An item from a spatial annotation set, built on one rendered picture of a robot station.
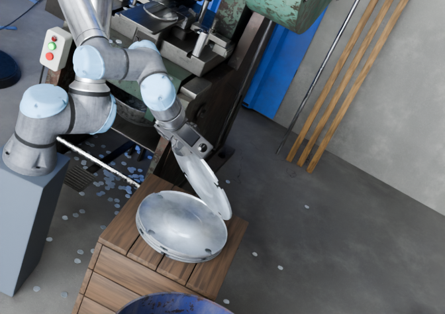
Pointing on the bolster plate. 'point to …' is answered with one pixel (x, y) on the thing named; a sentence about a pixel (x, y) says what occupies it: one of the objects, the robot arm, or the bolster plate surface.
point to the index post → (200, 43)
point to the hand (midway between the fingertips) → (192, 152)
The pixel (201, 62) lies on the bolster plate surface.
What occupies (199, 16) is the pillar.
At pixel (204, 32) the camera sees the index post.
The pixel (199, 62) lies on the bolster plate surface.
